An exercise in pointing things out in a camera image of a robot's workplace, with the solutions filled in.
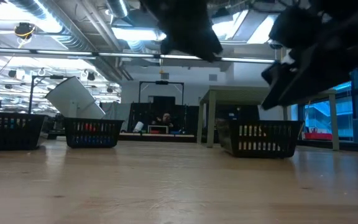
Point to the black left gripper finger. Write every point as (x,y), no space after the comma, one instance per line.
(169,46)
(210,52)

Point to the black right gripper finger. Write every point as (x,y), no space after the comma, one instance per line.
(315,81)
(278,74)

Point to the black plastic mesh basket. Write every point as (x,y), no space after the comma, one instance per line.
(11,146)
(259,154)
(73,119)

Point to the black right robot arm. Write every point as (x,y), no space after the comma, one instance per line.
(346,7)

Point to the background desk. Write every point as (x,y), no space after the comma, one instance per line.
(154,137)

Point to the green perforated metal shelf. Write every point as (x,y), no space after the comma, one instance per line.
(228,96)

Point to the red bin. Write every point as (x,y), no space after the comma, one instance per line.
(318,136)

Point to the dark partition screens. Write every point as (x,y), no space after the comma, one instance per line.
(185,115)

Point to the person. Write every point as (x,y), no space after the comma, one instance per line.
(166,119)

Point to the white cup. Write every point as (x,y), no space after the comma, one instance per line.
(138,127)

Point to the black gantry frame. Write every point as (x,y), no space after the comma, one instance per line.
(140,93)

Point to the black camera stand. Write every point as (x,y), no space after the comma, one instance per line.
(32,93)

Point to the black ceiling camera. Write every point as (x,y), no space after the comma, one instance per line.
(23,30)

